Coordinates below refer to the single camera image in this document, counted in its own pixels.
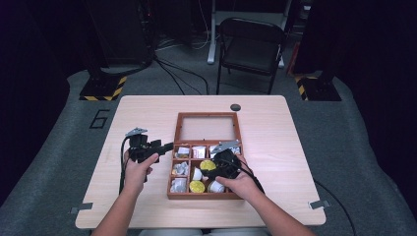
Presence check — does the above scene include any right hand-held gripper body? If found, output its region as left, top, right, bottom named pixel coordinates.
left=209, top=140, right=244, bottom=180

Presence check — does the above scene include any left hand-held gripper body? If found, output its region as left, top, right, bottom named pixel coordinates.
left=125, top=127, right=158, bottom=164

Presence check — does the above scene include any yellow-lidded capsule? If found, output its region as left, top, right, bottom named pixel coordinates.
left=189, top=180, right=207, bottom=194
left=200, top=159, right=217, bottom=172

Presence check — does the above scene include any wooden box with glass lid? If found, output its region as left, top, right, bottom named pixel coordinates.
left=166, top=111, right=246, bottom=201

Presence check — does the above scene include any person's right hand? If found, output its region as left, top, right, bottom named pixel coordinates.
left=214, top=153, right=264, bottom=202

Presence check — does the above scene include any person's left hand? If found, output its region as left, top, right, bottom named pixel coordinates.
left=122, top=152, right=160, bottom=195

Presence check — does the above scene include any white capsule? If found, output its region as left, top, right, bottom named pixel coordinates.
left=207, top=180, right=226, bottom=194
left=191, top=166, right=204, bottom=182

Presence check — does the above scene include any black yellow striped stand base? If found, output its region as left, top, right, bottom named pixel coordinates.
left=294, top=76, right=342, bottom=102
left=79, top=74, right=128, bottom=102

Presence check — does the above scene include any grey tape strip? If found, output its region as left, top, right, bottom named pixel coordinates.
left=309, top=200, right=331, bottom=210
left=69, top=202, right=94, bottom=214

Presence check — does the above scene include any grey floor mat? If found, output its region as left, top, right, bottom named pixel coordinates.
left=0, top=69, right=417, bottom=236

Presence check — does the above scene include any black folding chair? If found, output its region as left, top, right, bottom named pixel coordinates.
left=215, top=17, right=287, bottom=96

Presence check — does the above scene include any dark equipment cabinet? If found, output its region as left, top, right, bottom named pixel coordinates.
left=82, top=0, right=155, bottom=70

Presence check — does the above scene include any left hand-held gripper cable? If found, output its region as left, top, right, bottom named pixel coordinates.
left=118, top=136, right=133, bottom=195

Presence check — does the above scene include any hand-held gripper cable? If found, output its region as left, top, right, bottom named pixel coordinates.
left=238, top=159, right=266, bottom=195
left=118, top=136, right=133, bottom=195

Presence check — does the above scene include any right hand-held gripper cable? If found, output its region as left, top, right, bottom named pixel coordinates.
left=238, top=159, right=266, bottom=195

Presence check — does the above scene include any black floor cable bundle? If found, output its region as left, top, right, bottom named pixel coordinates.
left=152, top=54, right=210, bottom=96

